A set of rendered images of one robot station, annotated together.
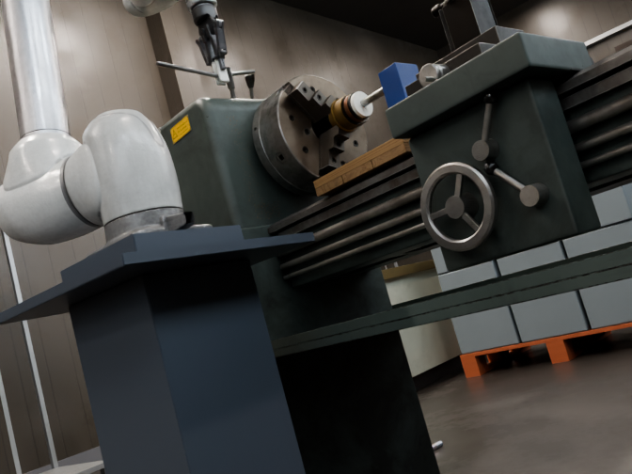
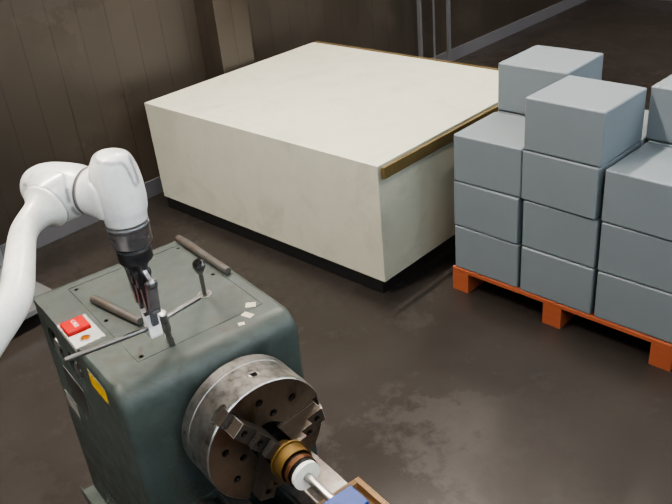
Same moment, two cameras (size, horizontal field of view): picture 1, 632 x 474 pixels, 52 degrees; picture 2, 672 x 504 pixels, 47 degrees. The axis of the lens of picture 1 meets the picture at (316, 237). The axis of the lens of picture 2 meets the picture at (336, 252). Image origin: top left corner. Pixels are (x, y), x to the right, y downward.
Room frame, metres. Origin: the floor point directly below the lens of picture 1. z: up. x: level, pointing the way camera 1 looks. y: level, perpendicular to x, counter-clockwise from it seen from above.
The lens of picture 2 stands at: (0.40, -0.47, 2.32)
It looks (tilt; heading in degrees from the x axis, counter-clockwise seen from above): 29 degrees down; 7
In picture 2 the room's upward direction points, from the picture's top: 6 degrees counter-clockwise
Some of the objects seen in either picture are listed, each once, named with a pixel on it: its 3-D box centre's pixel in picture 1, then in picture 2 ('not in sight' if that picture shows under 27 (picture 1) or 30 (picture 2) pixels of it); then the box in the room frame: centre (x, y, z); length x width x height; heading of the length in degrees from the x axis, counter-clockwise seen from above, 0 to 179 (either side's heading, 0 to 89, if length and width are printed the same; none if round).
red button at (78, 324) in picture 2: not in sight; (75, 326); (1.95, 0.40, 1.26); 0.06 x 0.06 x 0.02; 42
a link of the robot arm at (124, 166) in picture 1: (127, 167); not in sight; (1.23, 0.32, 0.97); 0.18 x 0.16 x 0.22; 71
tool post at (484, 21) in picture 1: (470, 24); not in sight; (1.26, -0.42, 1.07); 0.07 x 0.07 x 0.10; 42
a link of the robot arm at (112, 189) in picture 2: not in sight; (113, 186); (1.82, 0.15, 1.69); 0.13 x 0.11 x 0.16; 71
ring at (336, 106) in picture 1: (348, 113); (292, 462); (1.65, -0.17, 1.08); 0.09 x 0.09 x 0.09; 42
